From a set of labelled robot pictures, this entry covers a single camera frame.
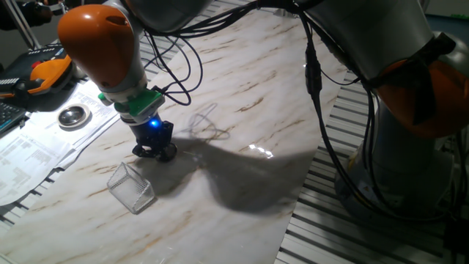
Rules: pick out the green wrist mount plate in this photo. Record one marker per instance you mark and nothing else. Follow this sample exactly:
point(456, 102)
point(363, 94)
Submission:
point(141, 102)

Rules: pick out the orange and black teach pendant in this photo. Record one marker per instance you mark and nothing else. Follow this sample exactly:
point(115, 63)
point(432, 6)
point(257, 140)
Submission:
point(40, 73)

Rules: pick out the black computer keyboard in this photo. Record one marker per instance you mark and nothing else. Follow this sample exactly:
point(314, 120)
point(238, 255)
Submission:
point(9, 117)

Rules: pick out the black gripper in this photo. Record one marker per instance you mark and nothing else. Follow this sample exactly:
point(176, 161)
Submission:
point(152, 132)

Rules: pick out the metal bowl with white rim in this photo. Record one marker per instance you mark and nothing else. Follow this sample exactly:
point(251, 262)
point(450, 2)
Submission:
point(73, 115)

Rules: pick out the white marble pattern sheet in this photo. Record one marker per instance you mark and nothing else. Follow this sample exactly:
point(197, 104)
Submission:
point(238, 91)

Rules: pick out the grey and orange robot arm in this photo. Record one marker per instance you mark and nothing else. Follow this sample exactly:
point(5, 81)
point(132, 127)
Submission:
point(366, 33)

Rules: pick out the blue metal box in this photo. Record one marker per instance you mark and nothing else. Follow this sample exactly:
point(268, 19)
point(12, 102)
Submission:
point(450, 27)

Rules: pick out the white printed paper sheets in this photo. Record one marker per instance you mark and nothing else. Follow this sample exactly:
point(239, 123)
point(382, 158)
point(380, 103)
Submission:
point(33, 154)

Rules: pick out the green cloth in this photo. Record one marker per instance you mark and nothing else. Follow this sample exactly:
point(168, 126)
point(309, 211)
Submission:
point(459, 16)

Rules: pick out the small round metal plate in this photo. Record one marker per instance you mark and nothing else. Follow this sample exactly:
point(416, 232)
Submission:
point(173, 151)

